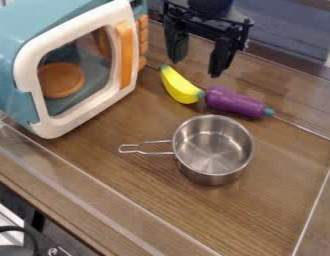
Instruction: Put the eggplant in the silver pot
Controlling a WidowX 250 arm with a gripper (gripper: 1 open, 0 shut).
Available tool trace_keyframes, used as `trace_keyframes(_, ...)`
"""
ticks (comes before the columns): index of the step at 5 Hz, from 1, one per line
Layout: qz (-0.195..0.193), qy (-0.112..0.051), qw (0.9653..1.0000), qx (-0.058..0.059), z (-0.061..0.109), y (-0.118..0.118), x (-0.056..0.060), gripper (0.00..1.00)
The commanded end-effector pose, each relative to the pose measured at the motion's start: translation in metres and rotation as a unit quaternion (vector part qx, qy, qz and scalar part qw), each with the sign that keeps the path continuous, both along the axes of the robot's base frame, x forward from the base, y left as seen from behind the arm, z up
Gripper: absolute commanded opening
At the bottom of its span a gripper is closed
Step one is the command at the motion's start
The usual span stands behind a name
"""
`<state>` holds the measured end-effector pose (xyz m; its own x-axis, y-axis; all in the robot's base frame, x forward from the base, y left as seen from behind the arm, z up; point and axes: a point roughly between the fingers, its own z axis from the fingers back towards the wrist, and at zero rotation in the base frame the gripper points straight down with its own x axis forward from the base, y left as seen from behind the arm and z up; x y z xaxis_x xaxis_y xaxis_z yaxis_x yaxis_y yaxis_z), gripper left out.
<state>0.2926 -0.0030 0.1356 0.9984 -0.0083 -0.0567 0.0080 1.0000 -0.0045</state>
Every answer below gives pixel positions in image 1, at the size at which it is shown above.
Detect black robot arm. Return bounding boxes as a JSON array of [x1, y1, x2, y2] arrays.
[[163, 0, 255, 78]]

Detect silver pot with handle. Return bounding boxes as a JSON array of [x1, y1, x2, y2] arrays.
[[119, 114, 255, 186]]

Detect black cable at corner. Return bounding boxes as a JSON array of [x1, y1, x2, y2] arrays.
[[0, 225, 44, 256]]

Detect orange microwave turntable plate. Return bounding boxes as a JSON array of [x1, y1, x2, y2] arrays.
[[38, 62, 86, 99]]

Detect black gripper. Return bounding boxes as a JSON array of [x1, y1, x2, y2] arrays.
[[163, 0, 255, 78]]

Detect blue toy microwave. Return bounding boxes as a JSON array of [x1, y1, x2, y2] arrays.
[[0, 0, 148, 139]]

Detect purple toy eggplant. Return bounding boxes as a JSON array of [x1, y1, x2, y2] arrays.
[[206, 86, 275, 118]]

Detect yellow toy banana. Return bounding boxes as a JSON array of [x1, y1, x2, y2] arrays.
[[160, 64, 206, 104]]

